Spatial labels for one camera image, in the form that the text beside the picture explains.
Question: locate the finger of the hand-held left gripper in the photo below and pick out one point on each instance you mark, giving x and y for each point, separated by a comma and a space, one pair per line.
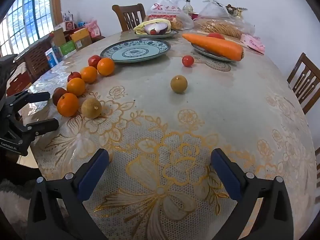
37, 96
45, 125

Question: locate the halved purple onion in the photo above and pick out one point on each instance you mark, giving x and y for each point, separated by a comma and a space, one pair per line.
160, 28

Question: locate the light wooden chair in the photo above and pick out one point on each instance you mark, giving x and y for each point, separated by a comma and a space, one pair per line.
303, 80

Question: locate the dark rimmed plate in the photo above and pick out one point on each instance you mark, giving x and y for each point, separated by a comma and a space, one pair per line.
202, 51

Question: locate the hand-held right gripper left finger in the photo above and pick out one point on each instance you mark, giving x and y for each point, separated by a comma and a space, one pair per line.
92, 172

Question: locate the dark wooden chair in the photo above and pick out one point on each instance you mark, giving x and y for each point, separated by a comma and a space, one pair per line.
128, 15

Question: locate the yellow-brown round fruit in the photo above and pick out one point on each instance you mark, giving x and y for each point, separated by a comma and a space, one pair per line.
179, 84
91, 108

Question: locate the pink plastic bag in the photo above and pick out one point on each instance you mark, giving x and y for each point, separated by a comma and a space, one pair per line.
93, 28

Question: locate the small red apple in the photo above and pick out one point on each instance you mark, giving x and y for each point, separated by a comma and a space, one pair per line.
57, 93
73, 75
93, 60

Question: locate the glass bottle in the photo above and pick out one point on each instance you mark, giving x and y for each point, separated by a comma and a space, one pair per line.
187, 6

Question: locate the brown cardboard box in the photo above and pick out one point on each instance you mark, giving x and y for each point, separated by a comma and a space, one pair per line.
58, 37

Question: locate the orange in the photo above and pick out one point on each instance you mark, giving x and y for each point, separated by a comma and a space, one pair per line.
88, 75
75, 87
67, 104
105, 66

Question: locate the wooden framed window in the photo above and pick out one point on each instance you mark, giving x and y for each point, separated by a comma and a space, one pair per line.
27, 12

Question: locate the printed plastic bag of bread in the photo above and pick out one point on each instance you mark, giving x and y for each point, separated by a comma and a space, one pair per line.
167, 10

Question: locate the large red tomato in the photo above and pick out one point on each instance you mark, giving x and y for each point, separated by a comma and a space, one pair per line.
216, 35

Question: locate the pink packet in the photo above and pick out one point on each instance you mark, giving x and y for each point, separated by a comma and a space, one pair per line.
253, 42

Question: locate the cherry tomato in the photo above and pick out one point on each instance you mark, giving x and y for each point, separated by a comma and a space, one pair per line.
153, 31

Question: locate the yellow cardboard box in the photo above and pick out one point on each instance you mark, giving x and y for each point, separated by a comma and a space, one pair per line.
81, 38

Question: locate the blue rimmed plate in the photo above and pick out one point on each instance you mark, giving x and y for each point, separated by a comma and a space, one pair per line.
172, 33

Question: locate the red container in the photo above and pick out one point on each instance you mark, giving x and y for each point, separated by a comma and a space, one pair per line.
194, 15

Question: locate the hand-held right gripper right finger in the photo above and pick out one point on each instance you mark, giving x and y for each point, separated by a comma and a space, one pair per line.
226, 175

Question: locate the red and white box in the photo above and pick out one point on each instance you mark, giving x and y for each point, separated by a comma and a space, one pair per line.
68, 26

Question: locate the blue patterned plate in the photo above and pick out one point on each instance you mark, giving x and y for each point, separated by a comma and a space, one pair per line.
135, 51

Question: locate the clear bag of noodles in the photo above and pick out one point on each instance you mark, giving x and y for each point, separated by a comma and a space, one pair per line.
220, 26

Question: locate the large carrot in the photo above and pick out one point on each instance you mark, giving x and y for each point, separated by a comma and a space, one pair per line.
217, 45

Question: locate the lace doily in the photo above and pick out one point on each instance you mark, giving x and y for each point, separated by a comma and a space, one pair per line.
220, 66

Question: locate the pile of boxes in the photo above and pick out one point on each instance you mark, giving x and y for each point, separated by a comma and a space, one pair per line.
37, 57

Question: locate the small red tomato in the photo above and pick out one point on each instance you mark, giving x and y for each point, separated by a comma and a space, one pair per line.
187, 61

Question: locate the green box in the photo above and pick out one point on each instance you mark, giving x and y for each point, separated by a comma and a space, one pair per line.
67, 48

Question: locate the blue and white box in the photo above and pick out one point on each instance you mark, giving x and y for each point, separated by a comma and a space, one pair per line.
51, 58

